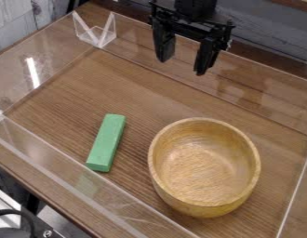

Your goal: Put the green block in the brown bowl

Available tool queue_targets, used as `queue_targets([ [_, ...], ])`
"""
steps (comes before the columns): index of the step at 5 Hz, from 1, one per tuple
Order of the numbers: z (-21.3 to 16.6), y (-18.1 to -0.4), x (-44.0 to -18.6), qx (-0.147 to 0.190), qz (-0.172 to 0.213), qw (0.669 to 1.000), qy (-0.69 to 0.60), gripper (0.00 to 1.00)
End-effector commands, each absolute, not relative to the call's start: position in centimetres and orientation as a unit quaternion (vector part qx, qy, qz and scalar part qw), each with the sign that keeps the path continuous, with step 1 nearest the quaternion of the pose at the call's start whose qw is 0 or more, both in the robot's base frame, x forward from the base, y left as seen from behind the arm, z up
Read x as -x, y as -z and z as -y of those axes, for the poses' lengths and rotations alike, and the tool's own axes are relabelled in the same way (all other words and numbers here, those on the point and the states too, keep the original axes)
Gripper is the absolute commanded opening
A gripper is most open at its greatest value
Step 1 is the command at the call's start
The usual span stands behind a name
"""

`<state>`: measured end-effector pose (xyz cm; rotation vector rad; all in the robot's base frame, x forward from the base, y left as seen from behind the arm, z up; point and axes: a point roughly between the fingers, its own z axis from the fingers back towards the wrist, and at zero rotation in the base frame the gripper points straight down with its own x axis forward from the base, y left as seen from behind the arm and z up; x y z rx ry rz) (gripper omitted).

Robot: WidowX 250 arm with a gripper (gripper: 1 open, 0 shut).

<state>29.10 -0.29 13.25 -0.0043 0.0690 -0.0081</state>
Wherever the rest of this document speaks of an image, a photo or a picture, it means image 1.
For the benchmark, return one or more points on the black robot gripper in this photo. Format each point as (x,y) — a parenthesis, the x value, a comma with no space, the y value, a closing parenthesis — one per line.
(193,19)

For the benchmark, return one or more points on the green rectangular block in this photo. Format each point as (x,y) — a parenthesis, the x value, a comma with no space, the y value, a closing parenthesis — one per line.
(104,148)

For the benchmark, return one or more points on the brown wooden bowl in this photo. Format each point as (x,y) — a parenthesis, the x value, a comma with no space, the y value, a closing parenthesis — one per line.
(204,165)

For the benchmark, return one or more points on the black metal bracket with bolt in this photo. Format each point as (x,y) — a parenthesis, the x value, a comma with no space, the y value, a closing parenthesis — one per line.
(42,229)

